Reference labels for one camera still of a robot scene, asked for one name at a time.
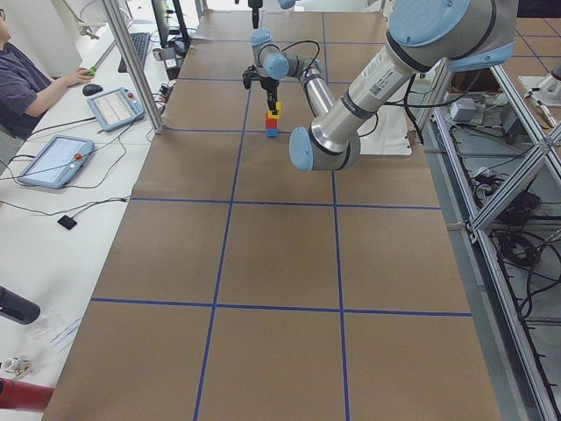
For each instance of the grey power adapter box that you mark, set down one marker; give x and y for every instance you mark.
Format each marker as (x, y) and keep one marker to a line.
(463, 110)

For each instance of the seated person in dark shirt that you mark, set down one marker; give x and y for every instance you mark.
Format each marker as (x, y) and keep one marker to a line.
(26, 93)

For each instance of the black computer mouse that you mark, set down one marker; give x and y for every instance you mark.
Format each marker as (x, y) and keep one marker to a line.
(91, 89)

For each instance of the aluminium frame post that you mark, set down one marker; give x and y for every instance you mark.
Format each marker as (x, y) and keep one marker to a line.
(135, 69)

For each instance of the yellow cube block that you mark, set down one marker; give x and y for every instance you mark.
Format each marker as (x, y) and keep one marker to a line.
(274, 111)

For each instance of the small black square pad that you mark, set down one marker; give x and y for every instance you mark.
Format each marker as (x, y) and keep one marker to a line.
(67, 222)

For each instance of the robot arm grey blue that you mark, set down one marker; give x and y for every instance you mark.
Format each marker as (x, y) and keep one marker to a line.
(469, 35)
(284, 4)

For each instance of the teach pendant tablet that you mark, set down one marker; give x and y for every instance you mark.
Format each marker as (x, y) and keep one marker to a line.
(116, 108)
(58, 162)

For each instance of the black monitor stand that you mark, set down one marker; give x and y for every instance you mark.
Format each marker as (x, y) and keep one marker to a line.
(171, 26)

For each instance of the far teach pendant tablet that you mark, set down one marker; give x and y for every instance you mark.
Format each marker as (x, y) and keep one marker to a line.
(116, 108)

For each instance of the red cube block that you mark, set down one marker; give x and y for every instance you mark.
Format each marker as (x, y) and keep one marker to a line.
(271, 122)

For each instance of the near teach pendant tablet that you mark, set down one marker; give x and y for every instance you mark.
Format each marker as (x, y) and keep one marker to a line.
(58, 162)

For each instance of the white camera pole with base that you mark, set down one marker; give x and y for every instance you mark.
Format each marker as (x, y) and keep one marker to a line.
(386, 133)

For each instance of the red cylinder at left edge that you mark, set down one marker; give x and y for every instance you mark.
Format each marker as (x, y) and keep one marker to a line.
(17, 395)

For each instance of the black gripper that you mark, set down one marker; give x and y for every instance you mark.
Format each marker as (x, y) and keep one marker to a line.
(252, 10)
(268, 84)

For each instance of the black keyboard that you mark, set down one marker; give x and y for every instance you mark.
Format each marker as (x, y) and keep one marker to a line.
(140, 42)

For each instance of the aluminium side frame rail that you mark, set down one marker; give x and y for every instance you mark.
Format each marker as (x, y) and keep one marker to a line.
(500, 176)

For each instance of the black cylinder at left edge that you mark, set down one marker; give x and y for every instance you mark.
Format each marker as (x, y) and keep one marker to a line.
(17, 308)

